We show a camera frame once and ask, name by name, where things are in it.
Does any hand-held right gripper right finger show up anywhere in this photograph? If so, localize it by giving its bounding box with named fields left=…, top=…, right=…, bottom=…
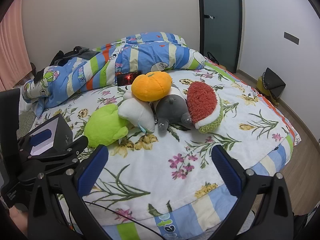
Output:
left=211, top=144, right=295, bottom=240

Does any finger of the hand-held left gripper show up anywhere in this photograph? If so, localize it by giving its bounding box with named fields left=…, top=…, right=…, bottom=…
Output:
left=37, top=155, right=82, bottom=178
left=56, top=135, right=89, bottom=157

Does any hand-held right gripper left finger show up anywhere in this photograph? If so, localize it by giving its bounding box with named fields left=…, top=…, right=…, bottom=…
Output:
left=27, top=144, right=110, bottom=240

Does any grey and white plush toy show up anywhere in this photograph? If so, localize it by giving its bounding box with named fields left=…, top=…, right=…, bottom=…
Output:
left=152, top=84, right=193, bottom=131

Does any green frog plush toy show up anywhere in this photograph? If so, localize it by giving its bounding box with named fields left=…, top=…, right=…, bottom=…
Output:
left=84, top=104, right=129, bottom=148

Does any grey patterned pillow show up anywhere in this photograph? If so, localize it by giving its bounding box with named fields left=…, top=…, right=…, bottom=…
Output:
left=19, top=110, right=38, bottom=133

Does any floral white blanket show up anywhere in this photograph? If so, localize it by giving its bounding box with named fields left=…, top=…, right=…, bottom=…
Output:
left=37, top=64, right=292, bottom=223

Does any watermelon slice plush toy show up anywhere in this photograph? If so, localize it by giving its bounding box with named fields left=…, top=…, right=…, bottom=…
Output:
left=186, top=81, right=224, bottom=133

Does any dark clothing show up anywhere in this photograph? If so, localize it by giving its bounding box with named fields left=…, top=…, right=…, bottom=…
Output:
left=49, top=46, right=100, bottom=67

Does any orange plush toy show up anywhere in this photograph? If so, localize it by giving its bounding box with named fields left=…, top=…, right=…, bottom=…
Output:
left=131, top=71, right=173, bottom=102

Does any yellow object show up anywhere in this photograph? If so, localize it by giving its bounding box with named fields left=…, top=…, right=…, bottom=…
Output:
left=257, top=76, right=280, bottom=105

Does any pink curtain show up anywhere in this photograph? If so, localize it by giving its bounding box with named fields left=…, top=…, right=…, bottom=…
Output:
left=0, top=0, right=33, bottom=92

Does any striped cartoon quilt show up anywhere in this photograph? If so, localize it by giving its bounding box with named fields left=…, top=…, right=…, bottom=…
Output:
left=22, top=32, right=208, bottom=117

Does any frosted glass door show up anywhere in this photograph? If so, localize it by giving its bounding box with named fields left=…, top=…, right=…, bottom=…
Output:
left=197, top=0, right=243, bottom=73

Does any black cable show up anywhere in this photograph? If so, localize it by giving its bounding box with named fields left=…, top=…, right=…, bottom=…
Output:
left=82, top=200, right=165, bottom=240

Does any black bag strap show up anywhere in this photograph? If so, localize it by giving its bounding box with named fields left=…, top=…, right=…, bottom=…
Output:
left=206, top=52, right=225, bottom=67

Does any grey wall switch plate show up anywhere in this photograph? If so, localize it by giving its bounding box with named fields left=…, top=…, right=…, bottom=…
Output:
left=284, top=32, right=300, bottom=45

